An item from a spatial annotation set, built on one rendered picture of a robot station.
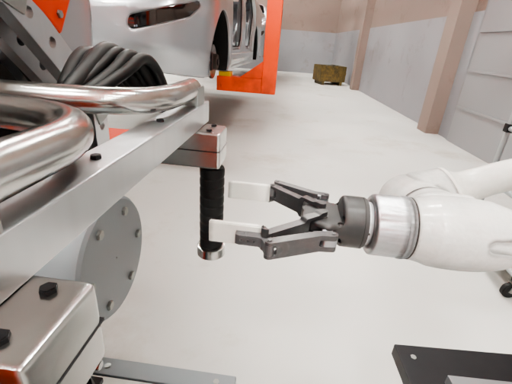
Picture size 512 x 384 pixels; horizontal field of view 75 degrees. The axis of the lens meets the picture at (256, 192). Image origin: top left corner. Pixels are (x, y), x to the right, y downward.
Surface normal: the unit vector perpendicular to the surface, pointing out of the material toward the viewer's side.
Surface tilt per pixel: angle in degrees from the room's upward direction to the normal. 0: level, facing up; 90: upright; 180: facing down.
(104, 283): 90
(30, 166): 77
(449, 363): 0
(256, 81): 90
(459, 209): 21
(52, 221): 90
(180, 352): 0
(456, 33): 90
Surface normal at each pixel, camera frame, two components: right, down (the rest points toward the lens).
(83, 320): 0.99, 0.11
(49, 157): 0.98, -0.10
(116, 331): 0.07, -0.91
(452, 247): -0.19, 0.27
